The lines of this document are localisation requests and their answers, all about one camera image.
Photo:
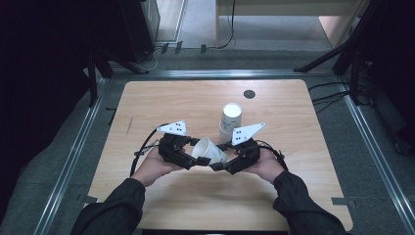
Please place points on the black tripod stand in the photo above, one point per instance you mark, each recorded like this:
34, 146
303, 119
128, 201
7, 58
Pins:
352, 49

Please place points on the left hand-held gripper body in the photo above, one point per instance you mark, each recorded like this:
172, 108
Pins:
173, 150

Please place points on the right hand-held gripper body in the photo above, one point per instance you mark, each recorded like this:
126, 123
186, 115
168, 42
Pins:
244, 156

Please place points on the person's left hand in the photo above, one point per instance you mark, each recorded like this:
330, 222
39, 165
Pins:
153, 168

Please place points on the stack of white paper cups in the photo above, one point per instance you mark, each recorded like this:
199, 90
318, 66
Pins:
231, 119

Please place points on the aluminium floor rail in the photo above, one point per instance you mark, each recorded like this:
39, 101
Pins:
221, 73
71, 169
378, 156

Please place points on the black metal stand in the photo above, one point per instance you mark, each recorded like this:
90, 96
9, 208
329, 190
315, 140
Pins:
93, 75

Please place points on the black cabinet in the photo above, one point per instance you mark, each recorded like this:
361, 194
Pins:
137, 26

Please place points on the round black table grommet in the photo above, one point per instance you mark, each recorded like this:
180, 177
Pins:
249, 94

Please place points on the person's right hand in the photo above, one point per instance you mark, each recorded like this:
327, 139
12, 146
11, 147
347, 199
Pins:
269, 166

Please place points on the flower print paper cup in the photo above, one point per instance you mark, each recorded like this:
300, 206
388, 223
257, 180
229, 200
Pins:
207, 150

